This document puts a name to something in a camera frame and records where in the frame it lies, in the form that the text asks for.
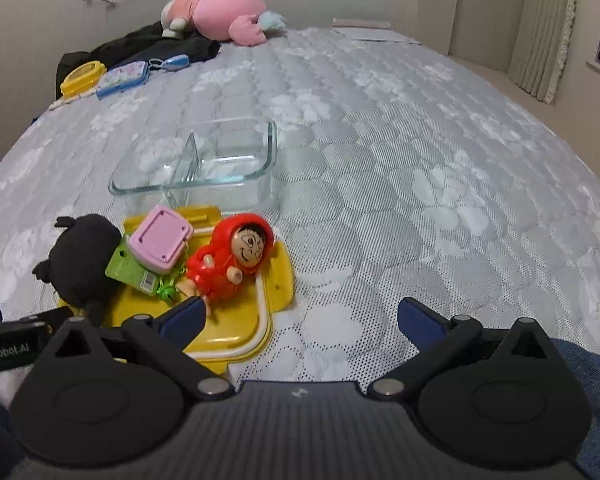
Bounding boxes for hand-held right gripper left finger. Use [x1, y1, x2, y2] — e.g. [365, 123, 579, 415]
[44, 296, 236, 402]

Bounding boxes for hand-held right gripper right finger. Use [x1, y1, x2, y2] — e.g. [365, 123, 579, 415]
[366, 296, 565, 402]

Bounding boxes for yellow container lid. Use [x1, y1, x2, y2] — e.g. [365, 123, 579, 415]
[57, 205, 297, 377]

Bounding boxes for red hooded doll toy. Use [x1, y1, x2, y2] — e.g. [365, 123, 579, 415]
[176, 212, 276, 317]

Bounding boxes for green paper tag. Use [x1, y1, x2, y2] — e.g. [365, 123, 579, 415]
[105, 237, 168, 292]

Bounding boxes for pink square toy case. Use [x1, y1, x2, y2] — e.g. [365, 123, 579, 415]
[128, 205, 195, 275]

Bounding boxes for black plush toy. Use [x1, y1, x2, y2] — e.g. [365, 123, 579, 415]
[32, 214, 124, 328]

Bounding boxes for clear glass divided container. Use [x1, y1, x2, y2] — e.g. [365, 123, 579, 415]
[108, 117, 279, 212]

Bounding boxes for grey quilted mattress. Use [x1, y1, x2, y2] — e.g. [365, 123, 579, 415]
[0, 25, 600, 411]

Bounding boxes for person's blue jeans leg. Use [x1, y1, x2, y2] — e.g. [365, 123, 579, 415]
[550, 338, 600, 480]

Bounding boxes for blue floral pouch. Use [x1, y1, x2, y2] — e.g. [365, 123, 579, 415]
[96, 60, 149, 100]

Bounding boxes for small yellow container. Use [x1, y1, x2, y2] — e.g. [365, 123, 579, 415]
[61, 60, 106, 99]

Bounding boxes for black cloth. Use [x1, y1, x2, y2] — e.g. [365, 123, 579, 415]
[56, 21, 222, 101]

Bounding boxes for white folded sheet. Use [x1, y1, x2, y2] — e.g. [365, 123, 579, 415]
[331, 17, 422, 45]

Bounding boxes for pink plush toy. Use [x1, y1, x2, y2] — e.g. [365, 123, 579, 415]
[161, 0, 287, 49]

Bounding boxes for beige curtain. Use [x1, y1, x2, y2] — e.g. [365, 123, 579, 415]
[507, 0, 582, 107]

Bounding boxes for blue white handled tool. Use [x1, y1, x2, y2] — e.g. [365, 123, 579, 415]
[148, 54, 190, 74]

